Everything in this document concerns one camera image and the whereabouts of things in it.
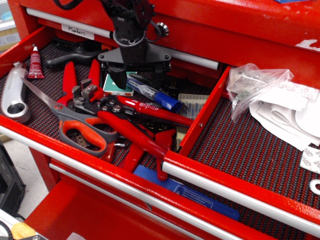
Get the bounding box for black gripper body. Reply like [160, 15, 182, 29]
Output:
[98, 39, 172, 75]

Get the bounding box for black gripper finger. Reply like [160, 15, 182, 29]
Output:
[108, 64, 127, 90]
[149, 67, 166, 91]

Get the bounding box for blue capped marker pen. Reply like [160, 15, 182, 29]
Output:
[126, 75, 183, 113]

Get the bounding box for open left red drawer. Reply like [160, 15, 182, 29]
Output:
[0, 24, 233, 236]

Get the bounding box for open red drawer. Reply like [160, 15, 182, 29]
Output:
[0, 24, 233, 236]
[162, 70, 320, 237]

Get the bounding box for open right red drawer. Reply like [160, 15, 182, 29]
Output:
[162, 70, 320, 237]

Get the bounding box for black labelled bit holder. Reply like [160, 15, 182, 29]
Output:
[163, 77, 189, 94]

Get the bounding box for green white small box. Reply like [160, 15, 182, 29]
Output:
[102, 74, 134, 97]

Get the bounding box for silver cabinet key lock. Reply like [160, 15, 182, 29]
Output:
[155, 22, 169, 38]

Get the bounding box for black spring clamp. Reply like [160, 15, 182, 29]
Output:
[44, 37, 112, 69]

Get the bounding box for red metal tool chest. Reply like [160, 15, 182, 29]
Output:
[0, 0, 320, 240]

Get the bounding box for clear drill bit case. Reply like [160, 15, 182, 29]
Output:
[178, 93, 209, 120]

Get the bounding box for white Markers label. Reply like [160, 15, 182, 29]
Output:
[61, 24, 95, 40]

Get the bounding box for red grey scissors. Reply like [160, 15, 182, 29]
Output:
[21, 78, 119, 158]

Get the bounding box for red threadlocker tube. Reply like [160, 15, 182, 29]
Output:
[27, 46, 45, 79]

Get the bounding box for clear plastic zip bag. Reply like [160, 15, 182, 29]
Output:
[226, 63, 294, 123]

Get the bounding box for silver utility knife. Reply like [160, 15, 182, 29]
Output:
[0, 61, 31, 124]

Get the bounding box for white paper sheets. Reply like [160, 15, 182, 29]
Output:
[249, 81, 320, 151]

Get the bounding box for black storage crate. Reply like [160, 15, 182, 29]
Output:
[0, 142, 26, 215]

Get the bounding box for white 3M adhesive strip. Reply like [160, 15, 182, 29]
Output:
[299, 146, 320, 174]

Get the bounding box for silver metal washer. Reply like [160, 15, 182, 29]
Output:
[309, 179, 320, 195]

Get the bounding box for red automatic wire stripper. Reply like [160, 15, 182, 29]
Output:
[71, 78, 195, 182]

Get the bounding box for red handled crimping pliers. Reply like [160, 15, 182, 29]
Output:
[57, 59, 101, 107]

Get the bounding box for red handled pliers underneath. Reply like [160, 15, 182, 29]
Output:
[118, 128, 177, 173]

